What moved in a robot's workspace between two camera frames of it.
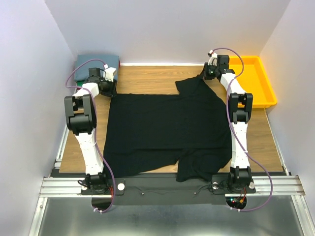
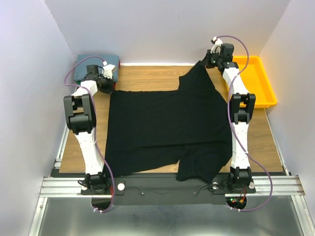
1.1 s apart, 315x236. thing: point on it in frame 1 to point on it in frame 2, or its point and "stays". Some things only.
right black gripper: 206,73 to 210,60
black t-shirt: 146,133 stays
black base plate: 165,190 stays
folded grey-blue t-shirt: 111,61 stays
